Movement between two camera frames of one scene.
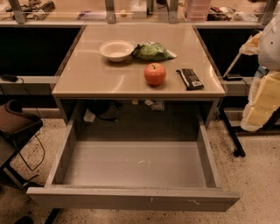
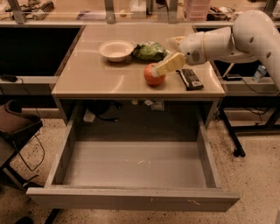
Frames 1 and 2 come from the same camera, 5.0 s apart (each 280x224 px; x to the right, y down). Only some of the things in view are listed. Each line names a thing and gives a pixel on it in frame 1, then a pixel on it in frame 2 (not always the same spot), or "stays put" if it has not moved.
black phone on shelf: x=232 y=77 stays put
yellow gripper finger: x=251 y=47 -> x=192 y=46
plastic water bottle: x=261 y=72 stays put
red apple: x=155 y=73 stays put
